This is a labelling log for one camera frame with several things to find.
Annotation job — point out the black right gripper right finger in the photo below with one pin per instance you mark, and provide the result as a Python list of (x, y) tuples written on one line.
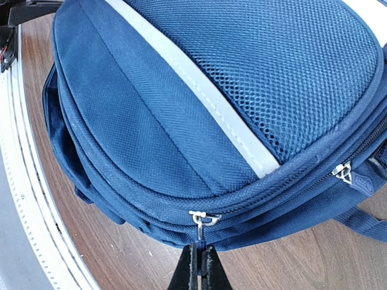
[(213, 275)]

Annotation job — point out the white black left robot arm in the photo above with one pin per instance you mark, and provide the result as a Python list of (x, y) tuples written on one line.
[(13, 14)]

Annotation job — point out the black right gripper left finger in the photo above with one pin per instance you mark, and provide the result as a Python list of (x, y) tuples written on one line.
[(185, 276)]

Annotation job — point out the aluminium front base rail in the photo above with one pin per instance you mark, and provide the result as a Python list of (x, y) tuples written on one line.
[(35, 180)]

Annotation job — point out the navy blue student backpack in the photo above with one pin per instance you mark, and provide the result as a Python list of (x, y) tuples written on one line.
[(251, 119)]

